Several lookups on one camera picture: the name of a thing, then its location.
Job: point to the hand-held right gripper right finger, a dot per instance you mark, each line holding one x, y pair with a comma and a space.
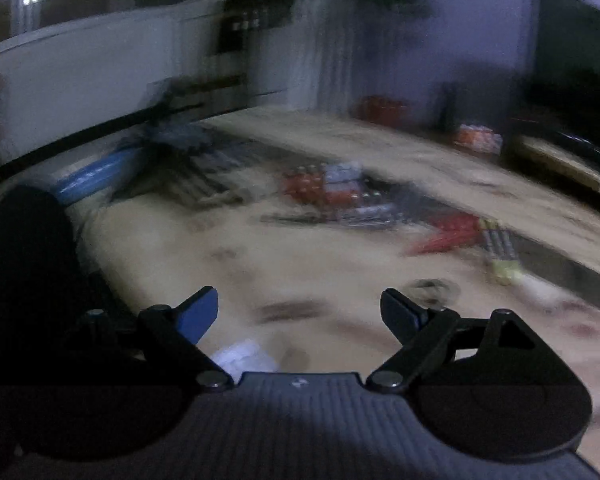
402, 317

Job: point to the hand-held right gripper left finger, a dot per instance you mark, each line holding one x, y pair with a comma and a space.
200, 315

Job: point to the yellow marker pen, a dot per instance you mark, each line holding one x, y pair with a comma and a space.
502, 250

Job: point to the white red glue tube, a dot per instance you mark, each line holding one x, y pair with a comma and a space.
345, 182

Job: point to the white printed card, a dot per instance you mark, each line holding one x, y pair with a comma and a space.
242, 357

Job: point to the red round object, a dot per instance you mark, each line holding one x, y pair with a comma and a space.
445, 235

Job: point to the blue plastic jug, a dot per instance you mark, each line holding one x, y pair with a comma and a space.
95, 177

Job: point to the silver metal tool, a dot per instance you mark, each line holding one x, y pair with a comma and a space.
330, 220

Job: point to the small red black gadget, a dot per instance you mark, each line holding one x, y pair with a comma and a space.
305, 185

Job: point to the sheer curtain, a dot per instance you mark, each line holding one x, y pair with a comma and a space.
325, 35

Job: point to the person's black trouser leg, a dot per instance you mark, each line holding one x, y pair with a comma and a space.
25, 260

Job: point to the orange tissue pack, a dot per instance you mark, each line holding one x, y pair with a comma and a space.
477, 138

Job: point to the terracotta plant pot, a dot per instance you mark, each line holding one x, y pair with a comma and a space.
382, 110

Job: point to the wooden television stand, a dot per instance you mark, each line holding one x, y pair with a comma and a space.
565, 160

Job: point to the flat screen television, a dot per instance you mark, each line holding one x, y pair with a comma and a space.
580, 60

